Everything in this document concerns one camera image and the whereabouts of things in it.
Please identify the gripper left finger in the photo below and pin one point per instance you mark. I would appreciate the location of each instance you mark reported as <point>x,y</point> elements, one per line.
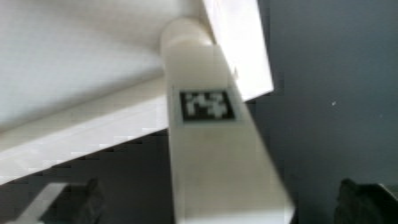
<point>68,204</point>

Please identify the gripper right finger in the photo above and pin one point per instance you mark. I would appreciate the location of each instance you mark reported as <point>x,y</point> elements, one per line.
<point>366,203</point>

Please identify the white desk top tray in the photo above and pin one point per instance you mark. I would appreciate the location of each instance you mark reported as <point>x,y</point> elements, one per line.
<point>82,94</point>

